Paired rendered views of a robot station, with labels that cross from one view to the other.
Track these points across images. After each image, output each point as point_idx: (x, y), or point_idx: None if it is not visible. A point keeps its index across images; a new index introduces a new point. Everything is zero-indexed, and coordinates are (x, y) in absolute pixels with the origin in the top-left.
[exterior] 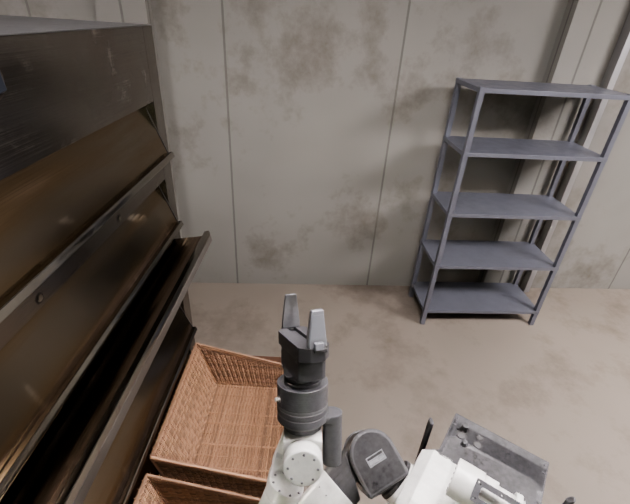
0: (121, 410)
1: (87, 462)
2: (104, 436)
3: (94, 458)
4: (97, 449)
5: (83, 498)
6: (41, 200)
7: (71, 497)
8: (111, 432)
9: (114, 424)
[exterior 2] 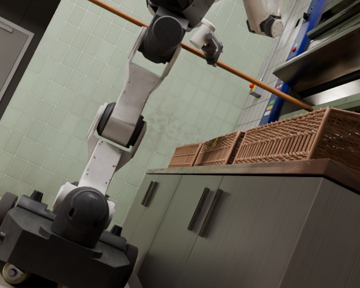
0: None
1: (355, 24)
2: None
3: (356, 25)
4: (358, 23)
5: (346, 33)
6: None
7: (347, 28)
8: None
9: None
